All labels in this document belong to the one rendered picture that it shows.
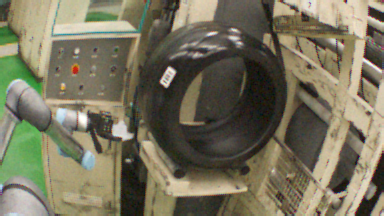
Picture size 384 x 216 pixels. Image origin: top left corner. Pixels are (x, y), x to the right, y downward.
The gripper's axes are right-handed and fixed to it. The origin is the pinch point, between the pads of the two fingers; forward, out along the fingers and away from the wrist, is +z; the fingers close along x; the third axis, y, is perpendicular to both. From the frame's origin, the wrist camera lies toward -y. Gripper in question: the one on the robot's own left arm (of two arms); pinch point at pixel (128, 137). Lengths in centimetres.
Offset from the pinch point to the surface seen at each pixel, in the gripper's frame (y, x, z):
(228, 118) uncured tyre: 8.2, 15.3, 45.3
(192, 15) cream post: 47, 27, 21
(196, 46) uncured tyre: 39.3, -8.5, 10.8
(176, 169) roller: -5.5, -9.1, 17.7
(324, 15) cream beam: 74, -35, 45
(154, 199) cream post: -45, 27, 30
